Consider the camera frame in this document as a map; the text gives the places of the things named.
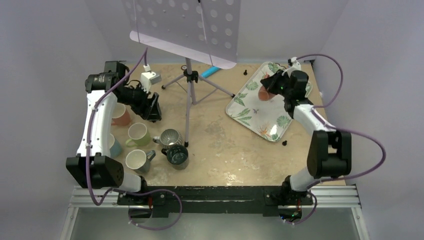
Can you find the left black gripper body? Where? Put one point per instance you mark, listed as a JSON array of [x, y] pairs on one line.
[[136, 98]]

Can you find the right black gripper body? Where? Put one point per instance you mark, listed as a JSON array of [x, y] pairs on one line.
[[280, 85]]

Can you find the orange mug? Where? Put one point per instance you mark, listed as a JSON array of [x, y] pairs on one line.
[[264, 95]]

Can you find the salmon pink mug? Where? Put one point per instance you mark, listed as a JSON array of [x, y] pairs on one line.
[[120, 116]]

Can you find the light green mug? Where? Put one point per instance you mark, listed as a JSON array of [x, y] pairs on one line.
[[139, 135]]

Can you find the grey ribbed mug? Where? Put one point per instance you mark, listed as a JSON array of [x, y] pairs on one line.
[[168, 138]]

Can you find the dark teal mug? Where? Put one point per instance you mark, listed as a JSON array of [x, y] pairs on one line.
[[140, 161]]

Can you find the light blue faceted mug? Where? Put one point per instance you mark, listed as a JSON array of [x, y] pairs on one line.
[[115, 147]]

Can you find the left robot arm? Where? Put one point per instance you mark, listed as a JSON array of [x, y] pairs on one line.
[[93, 166]]

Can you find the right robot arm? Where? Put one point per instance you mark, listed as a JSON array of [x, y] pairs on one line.
[[330, 152]]

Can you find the floral serving tray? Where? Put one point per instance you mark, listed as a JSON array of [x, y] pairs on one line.
[[268, 119]]

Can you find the light blue cylinder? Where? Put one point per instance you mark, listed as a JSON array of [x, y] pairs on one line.
[[212, 70]]

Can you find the perforated music stand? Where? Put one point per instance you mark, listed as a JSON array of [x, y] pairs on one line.
[[205, 31]]

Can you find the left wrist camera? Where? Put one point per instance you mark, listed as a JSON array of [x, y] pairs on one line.
[[149, 78]]

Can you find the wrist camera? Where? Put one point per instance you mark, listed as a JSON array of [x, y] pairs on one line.
[[149, 78], [293, 64]]

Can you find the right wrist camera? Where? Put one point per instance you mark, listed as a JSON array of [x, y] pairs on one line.
[[293, 64]]

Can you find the aluminium frame rail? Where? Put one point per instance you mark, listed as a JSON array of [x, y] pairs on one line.
[[81, 199]]

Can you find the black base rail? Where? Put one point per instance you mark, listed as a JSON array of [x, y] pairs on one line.
[[269, 201]]

